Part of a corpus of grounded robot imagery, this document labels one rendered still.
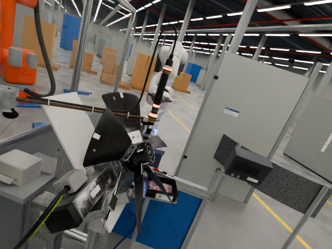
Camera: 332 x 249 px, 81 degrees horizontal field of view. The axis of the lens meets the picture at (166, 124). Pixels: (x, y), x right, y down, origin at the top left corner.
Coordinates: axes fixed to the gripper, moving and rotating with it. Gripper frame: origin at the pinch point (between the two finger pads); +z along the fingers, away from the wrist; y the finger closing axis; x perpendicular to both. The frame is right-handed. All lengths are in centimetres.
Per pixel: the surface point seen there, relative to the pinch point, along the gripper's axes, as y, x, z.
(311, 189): -176, -62, -112
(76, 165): 22.4, -35.4, 25.9
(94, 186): 8.6, -33.7, 35.8
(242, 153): -62, -23, -33
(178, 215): -39, -93, -35
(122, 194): 1, -51, 15
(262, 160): -76, -23, -33
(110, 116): 10.9, -6.5, 29.3
